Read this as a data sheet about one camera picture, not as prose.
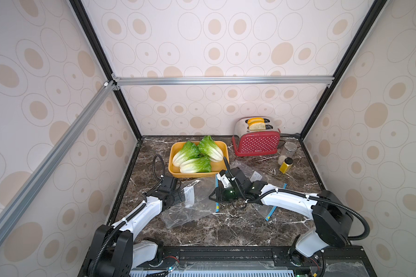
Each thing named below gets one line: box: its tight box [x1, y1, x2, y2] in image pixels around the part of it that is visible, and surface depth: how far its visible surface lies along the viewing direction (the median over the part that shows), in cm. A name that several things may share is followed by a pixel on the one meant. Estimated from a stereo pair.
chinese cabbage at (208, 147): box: [198, 135, 224, 163], surface depth 103 cm
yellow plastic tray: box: [168, 140, 230, 179], surface depth 102 cm
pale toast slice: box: [248, 122, 266, 130], surface depth 101 cm
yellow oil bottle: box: [279, 156, 294, 174], surface depth 99 cm
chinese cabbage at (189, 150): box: [172, 140, 201, 168], surface depth 102 cm
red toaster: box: [232, 116, 281, 157], surface depth 104 cm
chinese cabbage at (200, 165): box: [179, 155, 213, 174], surface depth 96 cm
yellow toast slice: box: [247, 117, 266, 127], surface depth 102 cm
